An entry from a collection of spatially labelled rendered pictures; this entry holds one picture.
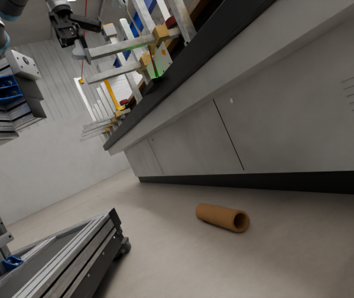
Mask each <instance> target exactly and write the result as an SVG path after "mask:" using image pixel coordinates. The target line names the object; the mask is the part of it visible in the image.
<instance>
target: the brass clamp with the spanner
mask: <svg viewBox="0 0 354 298"><path fill-rule="evenodd" d="M152 34H154V36H155V39H156V41H155V43H154V44H150V47H151V49H150V50H151V51H153V52H155V51H154V49H155V47H156V46H159V45H161V43H162V42H164V43H165V42H166V41H167V39H168V37H169V36H170V34H169V32H168V29H167V27H166V25H165V24H163V25H159V26H156V27H154V29H153V31H152Z"/></svg>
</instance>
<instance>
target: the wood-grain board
mask: <svg viewBox="0 0 354 298"><path fill-rule="evenodd" d="M209 1H210V0H193V2H192V3H191V4H190V6H189V7H188V9H187V12H188V13H189V16H190V19H191V21H192V23H194V21H195V20H196V18H197V17H198V16H199V15H200V13H201V12H202V11H203V9H204V8H205V6H206V5H207V4H208V3H209ZM179 41H180V37H177V38H172V39H169V40H167V41H166V42H165V46H166V48H167V50H168V53H169V54H170V53H171V52H172V50H173V49H174V48H175V46H176V45H177V44H178V42H179ZM137 86H138V89H139V91H140V93H141V91H142V90H143V88H145V86H146V83H145V81H144V79H143V77H142V79H141V80H140V81H139V83H138V85H137ZM134 100H135V96H134V94H133V93H132V94H131V95H130V97H129V98H128V102H129V103H128V104H127V105H126V107H127V108H129V107H130V106H131V105H132V103H133V102H134Z"/></svg>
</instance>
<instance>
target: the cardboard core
mask: <svg viewBox="0 0 354 298"><path fill-rule="evenodd" d="M195 213H196V216H197V218H198V219H200V220H203V221H206V222H209V223H211V224H215V225H218V226H221V227H224V228H227V229H230V230H233V231H236V232H244V231H246V230H247V228H248V226H249V216H248V214H247V213H246V212H244V211H242V210H237V209H231V208H225V207H221V206H215V205H210V204H206V203H201V204H199V205H198V206H197V207H196V211H195Z"/></svg>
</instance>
